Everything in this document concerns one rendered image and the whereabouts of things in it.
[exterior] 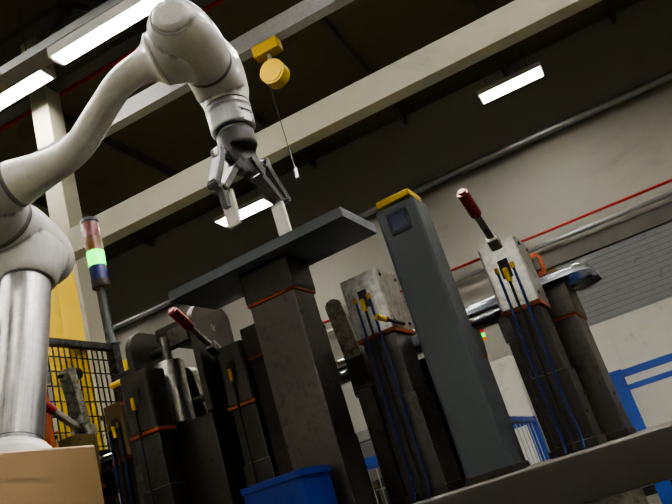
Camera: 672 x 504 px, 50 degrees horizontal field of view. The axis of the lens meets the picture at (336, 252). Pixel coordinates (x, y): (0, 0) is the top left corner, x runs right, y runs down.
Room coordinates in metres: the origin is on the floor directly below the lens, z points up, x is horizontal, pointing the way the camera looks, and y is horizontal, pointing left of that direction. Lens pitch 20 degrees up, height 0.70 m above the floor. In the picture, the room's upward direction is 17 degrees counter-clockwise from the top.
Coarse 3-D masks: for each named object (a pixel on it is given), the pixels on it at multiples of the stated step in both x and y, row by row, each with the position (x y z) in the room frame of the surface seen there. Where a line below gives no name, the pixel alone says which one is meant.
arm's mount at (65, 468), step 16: (48, 448) 1.06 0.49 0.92; (64, 448) 1.08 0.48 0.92; (80, 448) 1.11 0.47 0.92; (0, 464) 0.98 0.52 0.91; (16, 464) 1.01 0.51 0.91; (32, 464) 1.03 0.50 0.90; (48, 464) 1.05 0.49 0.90; (64, 464) 1.08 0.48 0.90; (80, 464) 1.11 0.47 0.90; (96, 464) 1.13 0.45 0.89; (0, 480) 0.98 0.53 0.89; (16, 480) 1.00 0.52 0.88; (32, 480) 1.03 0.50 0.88; (48, 480) 1.05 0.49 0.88; (64, 480) 1.08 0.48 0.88; (80, 480) 1.10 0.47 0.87; (96, 480) 1.13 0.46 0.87; (0, 496) 0.98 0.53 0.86; (16, 496) 1.00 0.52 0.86; (32, 496) 1.02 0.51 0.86; (48, 496) 1.05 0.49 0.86; (64, 496) 1.07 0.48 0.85; (80, 496) 1.10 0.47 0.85; (96, 496) 1.12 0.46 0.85
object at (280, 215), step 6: (276, 204) 1.29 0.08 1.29; (282, 204) 1.28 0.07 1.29; (276, 210) 1.29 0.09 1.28; (282, 210) 1.28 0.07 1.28; (276, 216) 1.29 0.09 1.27; (282, 216) 1.29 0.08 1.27; (276, 222) 1.30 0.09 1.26; (282, 222) 1.29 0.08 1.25; (288, 222) 1.28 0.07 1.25; (282, 228) 1.29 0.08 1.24; (288, 228) 1.28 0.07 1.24; (282, 234) 1.29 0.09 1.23
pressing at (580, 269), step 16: (560, 272) 1.28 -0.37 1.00; (576, 272) 1.33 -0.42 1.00; (592, 272) 1.36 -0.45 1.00; (576, 288) 1.45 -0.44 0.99; (480, 304) 1.34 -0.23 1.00; (496, 304) 1.39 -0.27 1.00; (480, 320) 1.49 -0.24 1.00; (496, 320) 1.52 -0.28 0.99; (416, 336) 1.45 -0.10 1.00; (416, 352) 1.59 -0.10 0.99
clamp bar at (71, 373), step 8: (72, 368) 1.64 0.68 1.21; (80, 368) 1.68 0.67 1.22; (64, 376) 1.63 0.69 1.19; (72, 376) 1.64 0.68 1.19; (80, 376) 1.67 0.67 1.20; (64, 384) 1.65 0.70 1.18; (72, 384) 1.64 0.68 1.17; (64, 392) 1.65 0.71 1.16; (72, 392) 1.64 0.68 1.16; (80, 392) 1.65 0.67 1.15; (72, 400) 1.65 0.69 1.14; (80, 400) 1.65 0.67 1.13; (72, 408) 1.65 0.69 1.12; (80, 408) 1.65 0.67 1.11; (72, 416) 1.66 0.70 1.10; (80, 416) 1.65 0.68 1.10; (88, 416) 1.67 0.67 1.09; (80, 424) 1.68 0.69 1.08
